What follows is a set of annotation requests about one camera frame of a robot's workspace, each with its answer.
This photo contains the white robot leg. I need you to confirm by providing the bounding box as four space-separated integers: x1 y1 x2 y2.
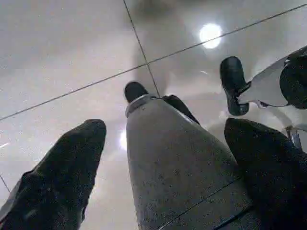
238 46 307 110

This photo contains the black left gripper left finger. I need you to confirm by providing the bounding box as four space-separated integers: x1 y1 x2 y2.
0 119 107 230

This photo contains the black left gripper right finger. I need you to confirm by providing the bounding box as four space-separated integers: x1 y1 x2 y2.
224 118 307 230

